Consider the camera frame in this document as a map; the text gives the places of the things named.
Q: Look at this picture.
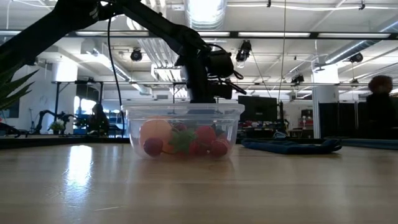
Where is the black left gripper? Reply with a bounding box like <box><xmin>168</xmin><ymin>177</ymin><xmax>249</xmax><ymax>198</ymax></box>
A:
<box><xmin>175</xmin><ymin>43</ymin><xmax>234</xmax><ymax>104</ymax></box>

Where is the orange pink peach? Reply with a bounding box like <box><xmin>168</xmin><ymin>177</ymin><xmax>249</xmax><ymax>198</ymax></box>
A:
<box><xmin>139</xmin><ymin>116</ymin><xmax>175</xmax><ymax>154</ymax></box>

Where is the red cherry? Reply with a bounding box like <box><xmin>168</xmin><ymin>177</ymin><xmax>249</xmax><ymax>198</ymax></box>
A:
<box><xmin>142</xmin><ymin>137</ymin><xmax>164</xmax><ymax>157</ymax></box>

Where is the clear plastic tupperware container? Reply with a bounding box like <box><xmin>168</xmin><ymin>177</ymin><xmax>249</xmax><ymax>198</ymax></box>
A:
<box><xmin>123</xmin><ymin>103</ymin><xmax>246</xmax><ymax>162</ymax></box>

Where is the black monitor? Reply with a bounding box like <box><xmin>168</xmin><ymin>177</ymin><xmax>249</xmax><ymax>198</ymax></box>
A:
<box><xmin>238</xmin><ymin>95</ymin><xmax>278</xmax><ymax>123</ymax></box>

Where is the dark blue folded cloth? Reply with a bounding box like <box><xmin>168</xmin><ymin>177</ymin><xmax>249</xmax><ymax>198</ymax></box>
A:
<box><xmin>241</xmin><ymin>138</ymin><xmax>343</xmax><ymax>156</ymax></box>

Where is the person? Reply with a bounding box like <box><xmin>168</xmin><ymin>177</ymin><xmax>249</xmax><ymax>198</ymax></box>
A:
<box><xmin>365</xmin><ymin>74</ymin><xmax>398</xmax><ymax>140</ymax></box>
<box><xmin>88</xmin><ymin>102</ymin><xmax>110</xmax><ymax>136</ymax></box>

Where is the white column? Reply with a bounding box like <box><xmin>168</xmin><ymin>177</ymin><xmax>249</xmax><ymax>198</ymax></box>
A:
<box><xmin>312</xmin><ymin>63</ymin><xmax>340</xmax><ymax>139</ymax></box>
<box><xmin>51</xmin><ymin>62</ymin><xmax>78</xmax><ymax>131</ymax></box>

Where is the black partition panel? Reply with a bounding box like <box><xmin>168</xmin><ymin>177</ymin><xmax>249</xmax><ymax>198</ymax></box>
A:
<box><xmin>318</xmin><ymin>101</ymin><xmax>368</xmax><ymax>140</ymax></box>

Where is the small background potted plant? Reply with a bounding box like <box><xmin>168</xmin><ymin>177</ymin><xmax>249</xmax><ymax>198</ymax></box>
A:
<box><xmin>49</xmin><ymin>119</ymin><xmax>66</xmax><ymax>135</ymax></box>

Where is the green potted succulent plant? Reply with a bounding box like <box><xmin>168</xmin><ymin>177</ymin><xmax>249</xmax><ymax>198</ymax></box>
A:
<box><xmin>0</xmin><ymin>51</ymin><xmax>40</xmax><ymax>111</ymax></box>

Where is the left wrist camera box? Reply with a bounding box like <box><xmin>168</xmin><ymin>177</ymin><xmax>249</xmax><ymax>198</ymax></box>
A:
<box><xmin>211</xmin><ymin>81</ymin><xmax>234</xmax><ymax>101</ymax></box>

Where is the black ceiling camera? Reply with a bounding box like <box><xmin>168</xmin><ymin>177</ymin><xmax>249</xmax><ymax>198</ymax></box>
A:
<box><xmin>290</xmin><ymin>73</ymin><xmax>305</xmax><ymax>85</ymax></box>
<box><xmin>348</xmin><ymin>52</ymin><xmax>364</xmax><ymax>64</ymax></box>
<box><xmin>235</xmin><ymin>39</ymin><xmax>252</xmax><ymax>63</ymax></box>
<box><xmin>129</xmin><ymin>48</ymin><xmax>144</xmax><ymax>62</ymax></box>

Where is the silver ceiling duct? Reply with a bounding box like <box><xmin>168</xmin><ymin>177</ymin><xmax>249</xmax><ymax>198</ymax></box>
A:
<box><xmin>183</xmin><ymin>0</ymin><xmax>228</xmax><ymax>31</ymax></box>

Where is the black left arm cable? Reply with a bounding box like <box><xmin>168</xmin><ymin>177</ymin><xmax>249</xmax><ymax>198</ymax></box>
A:
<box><xmin>107</xmin><ymin>17</ymin><xmax>126</xmax><ymax>138</ymax></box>

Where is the thin hanging cable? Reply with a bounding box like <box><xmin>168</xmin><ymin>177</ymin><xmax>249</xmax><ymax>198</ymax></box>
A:
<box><xmin>277</xmin><ymin>0</ymin><xmax>287</xmax><ymax>96</ymax></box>

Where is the black background workstation frame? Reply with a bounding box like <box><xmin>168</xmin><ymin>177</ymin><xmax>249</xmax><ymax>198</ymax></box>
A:
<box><xmin>51</xmin><ymin>80</ymin><xmax>187</xmax><ymax>138</ymax></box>

